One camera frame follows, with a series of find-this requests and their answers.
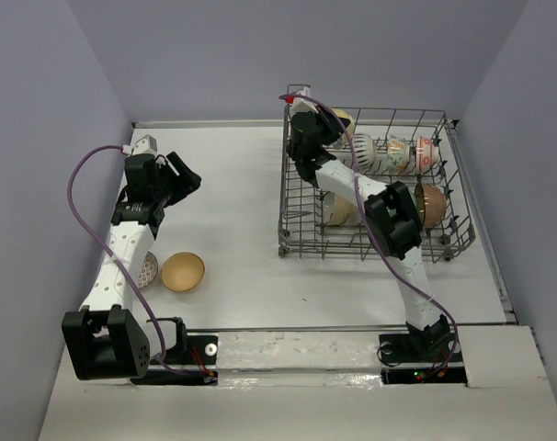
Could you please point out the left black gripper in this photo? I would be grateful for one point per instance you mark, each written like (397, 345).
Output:
(185, 183)

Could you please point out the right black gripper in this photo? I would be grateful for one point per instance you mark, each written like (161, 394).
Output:
(333, 124)

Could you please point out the teal bowl with yellow centre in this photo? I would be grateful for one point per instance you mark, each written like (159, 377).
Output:
(348, 121)

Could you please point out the white bowl with patterned outside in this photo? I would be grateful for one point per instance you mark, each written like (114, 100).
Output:
(363, 148)

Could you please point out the leaf and flower pattern bowl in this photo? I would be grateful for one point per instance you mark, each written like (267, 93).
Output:
(398, 154)

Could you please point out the orange coral pattern bowl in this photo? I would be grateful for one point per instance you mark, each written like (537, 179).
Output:
(426, 155)

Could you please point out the brown glazed bowl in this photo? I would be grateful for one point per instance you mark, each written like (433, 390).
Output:
(431, 205)

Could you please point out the small patterned bowl under arm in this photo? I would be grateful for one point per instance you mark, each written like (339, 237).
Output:
(149, 271)

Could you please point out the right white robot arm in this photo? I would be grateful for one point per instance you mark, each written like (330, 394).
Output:
(389, 215)

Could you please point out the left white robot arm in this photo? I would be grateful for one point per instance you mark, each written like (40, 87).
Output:
(115, 334)

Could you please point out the tan orange bowl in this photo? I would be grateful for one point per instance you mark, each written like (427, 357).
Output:
(182, 272)

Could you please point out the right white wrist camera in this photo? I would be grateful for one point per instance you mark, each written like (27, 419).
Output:
(301, 104)

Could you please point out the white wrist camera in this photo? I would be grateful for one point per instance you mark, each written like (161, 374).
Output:
(301, 104)
(145, 145)

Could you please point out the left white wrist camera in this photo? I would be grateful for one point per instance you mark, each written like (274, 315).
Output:
(145, 145)

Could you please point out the grey wire dish rack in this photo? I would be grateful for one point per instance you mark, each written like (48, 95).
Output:
(300, 224)

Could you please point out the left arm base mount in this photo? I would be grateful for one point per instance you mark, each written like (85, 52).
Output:
(190, 355)

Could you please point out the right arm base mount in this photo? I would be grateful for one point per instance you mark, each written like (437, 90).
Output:
(402, 365)

